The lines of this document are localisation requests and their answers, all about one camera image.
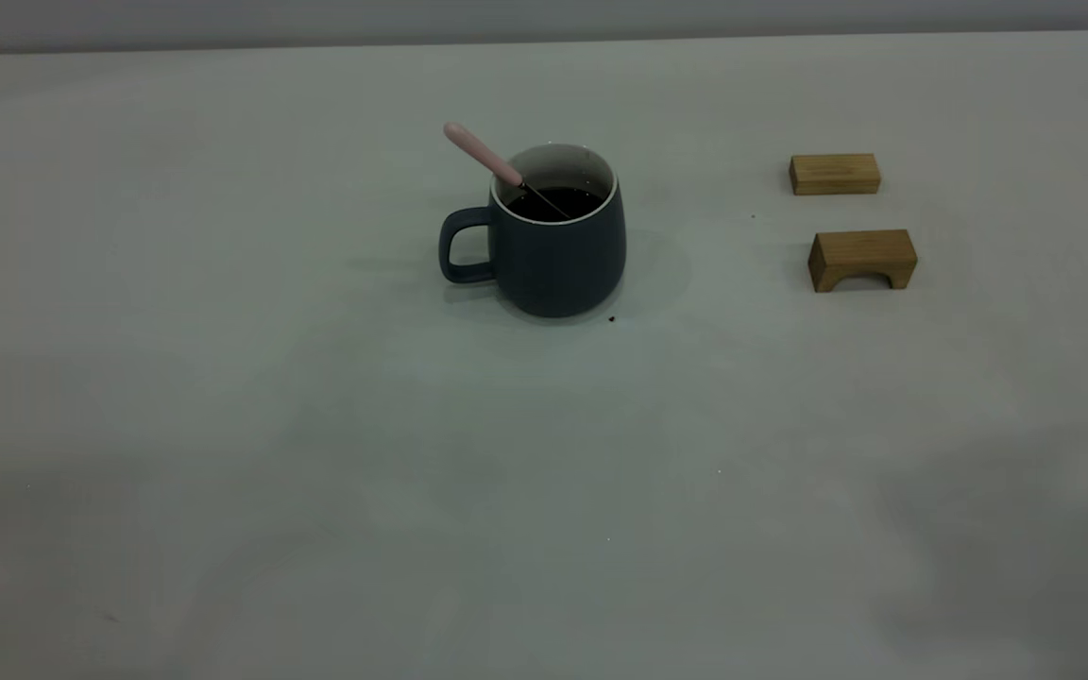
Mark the dark grey ceramic mug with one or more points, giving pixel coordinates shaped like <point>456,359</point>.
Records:
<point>553,269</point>

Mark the arched wooden block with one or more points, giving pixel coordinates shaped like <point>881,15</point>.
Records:
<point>860,250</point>

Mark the flat rectangular wooden block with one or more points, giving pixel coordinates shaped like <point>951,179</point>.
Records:
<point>835,175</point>

